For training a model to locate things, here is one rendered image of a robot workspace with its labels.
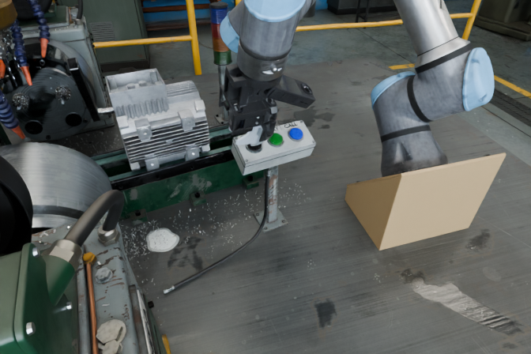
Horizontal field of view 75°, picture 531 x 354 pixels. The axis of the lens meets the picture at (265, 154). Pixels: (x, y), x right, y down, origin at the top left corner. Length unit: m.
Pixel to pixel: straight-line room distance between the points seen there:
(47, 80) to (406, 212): 0.95
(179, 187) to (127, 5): 3.07
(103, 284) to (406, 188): 0.59
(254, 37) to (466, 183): 0.60
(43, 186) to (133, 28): 3.43
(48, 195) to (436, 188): 0.72
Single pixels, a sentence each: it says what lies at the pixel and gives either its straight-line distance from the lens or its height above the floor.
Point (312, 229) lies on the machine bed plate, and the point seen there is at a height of 0.80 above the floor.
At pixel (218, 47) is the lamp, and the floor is 1.09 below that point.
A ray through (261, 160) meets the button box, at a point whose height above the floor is 1.05.
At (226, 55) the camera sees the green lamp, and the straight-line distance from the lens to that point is 1.21.
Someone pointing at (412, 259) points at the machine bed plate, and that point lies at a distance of 0.91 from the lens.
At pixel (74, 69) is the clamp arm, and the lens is 0.84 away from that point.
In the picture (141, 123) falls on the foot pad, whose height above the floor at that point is 1.07.
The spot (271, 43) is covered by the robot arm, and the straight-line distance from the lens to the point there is 0.47.
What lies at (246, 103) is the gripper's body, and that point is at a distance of 0.57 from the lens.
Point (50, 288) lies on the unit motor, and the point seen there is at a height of 1.28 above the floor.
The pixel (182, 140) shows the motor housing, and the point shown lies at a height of 1.01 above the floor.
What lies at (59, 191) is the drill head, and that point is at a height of 1.14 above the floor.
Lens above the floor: 1.48
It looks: 36 degrees down
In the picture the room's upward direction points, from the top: straight up
